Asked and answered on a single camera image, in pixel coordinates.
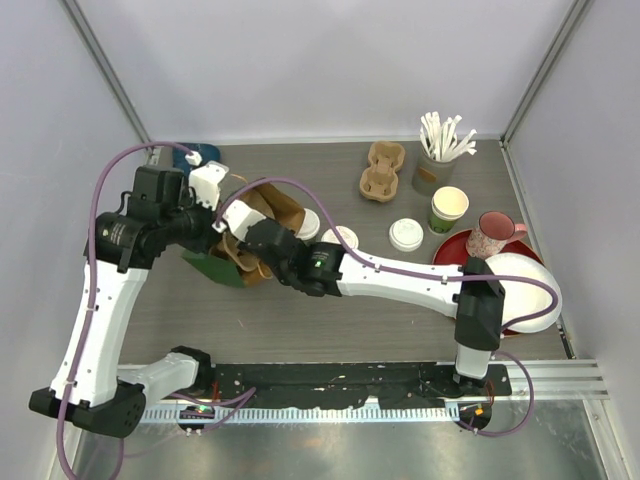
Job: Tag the grey straw holder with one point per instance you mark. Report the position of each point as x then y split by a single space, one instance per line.
430 175

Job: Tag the stack of white lids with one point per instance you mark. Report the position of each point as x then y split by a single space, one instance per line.
406 235

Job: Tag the white plate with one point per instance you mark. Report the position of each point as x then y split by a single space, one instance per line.
522 266

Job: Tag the blue ceramic dish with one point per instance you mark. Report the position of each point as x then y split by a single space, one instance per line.
207 151

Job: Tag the white wrapped straws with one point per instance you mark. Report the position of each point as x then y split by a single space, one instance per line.
440 141

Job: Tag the green paper bag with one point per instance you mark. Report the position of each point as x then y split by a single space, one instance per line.
271 202

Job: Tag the stack of green cups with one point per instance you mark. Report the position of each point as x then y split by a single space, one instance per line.
448 205

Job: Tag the red round tray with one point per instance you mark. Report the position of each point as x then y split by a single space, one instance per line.
450 250

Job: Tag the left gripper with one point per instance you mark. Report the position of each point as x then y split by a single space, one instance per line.
210 237

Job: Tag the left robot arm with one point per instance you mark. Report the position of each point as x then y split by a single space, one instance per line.
88 391

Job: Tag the pink speckled mug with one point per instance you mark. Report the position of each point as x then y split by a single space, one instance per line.
492 233

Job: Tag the cardboard cup carrier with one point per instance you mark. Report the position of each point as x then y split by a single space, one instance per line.
379 181
249 268

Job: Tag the white cup lid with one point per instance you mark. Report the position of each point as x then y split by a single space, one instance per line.
310 226
347 235

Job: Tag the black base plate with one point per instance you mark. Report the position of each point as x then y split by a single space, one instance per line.
338 386

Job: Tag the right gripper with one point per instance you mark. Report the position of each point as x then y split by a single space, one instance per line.
271 222

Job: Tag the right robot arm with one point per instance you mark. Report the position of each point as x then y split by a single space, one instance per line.
469 294

